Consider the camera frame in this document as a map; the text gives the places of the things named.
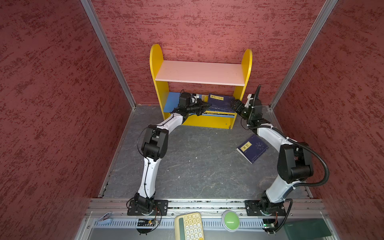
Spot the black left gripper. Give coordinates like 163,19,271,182
187,98,212,116

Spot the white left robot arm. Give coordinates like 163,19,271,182
134,99,211,215

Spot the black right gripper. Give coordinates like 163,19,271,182
230,99,253,121

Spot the yellow calculator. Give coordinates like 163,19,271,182
175,212,205,240

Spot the aluminium corner post right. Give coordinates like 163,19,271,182
269,0,338,111

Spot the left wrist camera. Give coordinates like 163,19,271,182
178,92,197,108

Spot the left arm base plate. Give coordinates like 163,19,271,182
126,200,169,216

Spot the circuit board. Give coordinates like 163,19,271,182
263,219,276,229
137,219,158,228

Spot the metal clip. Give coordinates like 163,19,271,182
98,212,112,224

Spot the aluminium corner post left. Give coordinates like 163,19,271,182
81,0,137,110

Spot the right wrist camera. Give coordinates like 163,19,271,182
245,93,261,108

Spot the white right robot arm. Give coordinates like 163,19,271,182
231,98,330,216

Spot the right circuit board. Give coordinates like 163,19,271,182
263,219,276,229

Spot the green round button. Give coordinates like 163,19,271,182
222,210,240,233

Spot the aluminium corner post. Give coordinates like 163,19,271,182
269,0,338,111
81,0,137,110

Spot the dark blue book bottom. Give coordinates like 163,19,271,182
237,135,269,164

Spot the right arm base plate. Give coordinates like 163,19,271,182
245,198,286,217

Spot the yellow cartoon book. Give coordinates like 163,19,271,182
203,111,236,118

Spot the yellow wooden bookshelf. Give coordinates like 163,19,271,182
150,44,253,132

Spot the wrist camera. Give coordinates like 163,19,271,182
178,92,197,108
245,93,261,108

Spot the left circuit board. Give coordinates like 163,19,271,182
137,219,158,228

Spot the dark blue book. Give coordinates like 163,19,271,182
208,94,235,113
237,135,269,164

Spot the dark blue book top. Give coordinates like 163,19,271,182
208,94,235,113

